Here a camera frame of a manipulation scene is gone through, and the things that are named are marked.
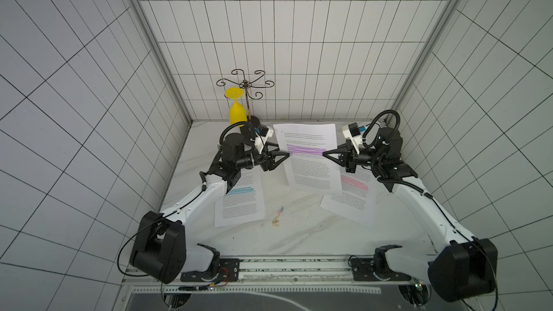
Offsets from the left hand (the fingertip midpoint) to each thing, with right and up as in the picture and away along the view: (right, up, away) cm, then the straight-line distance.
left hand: (282, 153), depth 75 cm
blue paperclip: (0, -24, +12) cm, 27 cm away
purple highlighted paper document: (+9, -5, -2) cm, 10 cm away
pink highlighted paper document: (+34, -21, +15) cm, 42 cm away
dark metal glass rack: (-14, +28, +15) cm, 35 cm away
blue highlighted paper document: (-16, -22, +14) cm, 30 cm away
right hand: (+14, +1, -6) cm, 15 cm away
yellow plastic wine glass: (-19, +16, +13) cm, 28 cm away
